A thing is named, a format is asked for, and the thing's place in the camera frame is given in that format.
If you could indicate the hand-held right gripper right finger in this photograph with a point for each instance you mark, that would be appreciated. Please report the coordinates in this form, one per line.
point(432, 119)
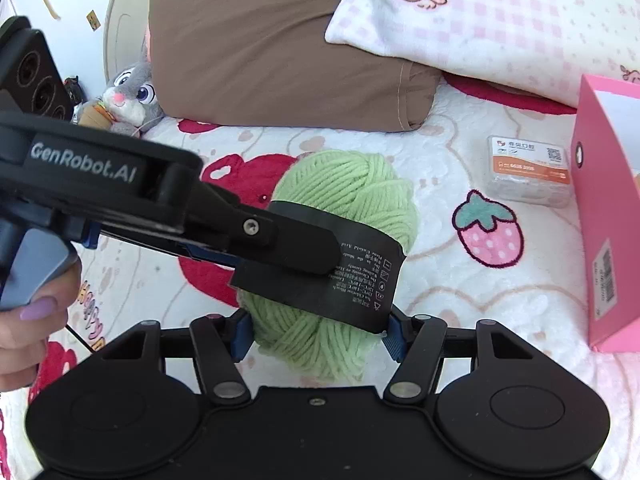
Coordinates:
point(397, 335)

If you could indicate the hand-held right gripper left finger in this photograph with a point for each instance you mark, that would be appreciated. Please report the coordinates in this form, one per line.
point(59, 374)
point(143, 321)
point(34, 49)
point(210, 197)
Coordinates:
point(242, 335)

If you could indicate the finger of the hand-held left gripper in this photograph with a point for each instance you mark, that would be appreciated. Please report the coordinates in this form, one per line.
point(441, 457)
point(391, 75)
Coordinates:
point(210, 256)
point(280, 240)

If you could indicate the green yarn ball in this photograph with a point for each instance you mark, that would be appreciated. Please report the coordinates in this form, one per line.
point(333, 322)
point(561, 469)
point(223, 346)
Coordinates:
point(340, 185)

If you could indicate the pink cardboard box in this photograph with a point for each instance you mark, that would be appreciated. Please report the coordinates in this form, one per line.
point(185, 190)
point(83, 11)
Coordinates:
point(605, 210)

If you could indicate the person's left hand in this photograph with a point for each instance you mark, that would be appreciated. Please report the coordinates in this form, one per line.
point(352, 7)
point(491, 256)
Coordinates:
point(30, 330)

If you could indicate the small dark object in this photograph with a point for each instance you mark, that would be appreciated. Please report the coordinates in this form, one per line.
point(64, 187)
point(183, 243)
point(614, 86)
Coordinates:
point(73, 91)

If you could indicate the printed bear blanket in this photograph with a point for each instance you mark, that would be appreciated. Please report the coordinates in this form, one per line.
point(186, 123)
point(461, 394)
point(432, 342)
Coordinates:
point(475, 300)

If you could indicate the grey rabbit plush toy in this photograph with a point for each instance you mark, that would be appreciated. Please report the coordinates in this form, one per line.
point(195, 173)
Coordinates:
point(132, 92)

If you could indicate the beige bed headboard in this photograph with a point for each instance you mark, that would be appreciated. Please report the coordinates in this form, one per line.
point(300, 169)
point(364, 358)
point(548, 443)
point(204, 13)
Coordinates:
point(125, 20)

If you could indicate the brown pillow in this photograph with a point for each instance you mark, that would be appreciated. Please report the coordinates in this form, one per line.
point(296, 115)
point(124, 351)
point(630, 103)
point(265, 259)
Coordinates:
point(275, 45)

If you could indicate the clear floss pick box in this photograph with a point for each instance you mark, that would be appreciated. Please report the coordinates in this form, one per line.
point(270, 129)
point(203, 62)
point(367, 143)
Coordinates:
point(527, 172)

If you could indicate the pink checked cartoon pillow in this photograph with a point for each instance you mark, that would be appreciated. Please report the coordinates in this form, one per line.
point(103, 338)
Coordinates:
point(500, 25)

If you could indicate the small brown wall fixture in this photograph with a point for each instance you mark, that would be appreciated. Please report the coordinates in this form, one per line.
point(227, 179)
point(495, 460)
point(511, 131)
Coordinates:
point(91, 20)

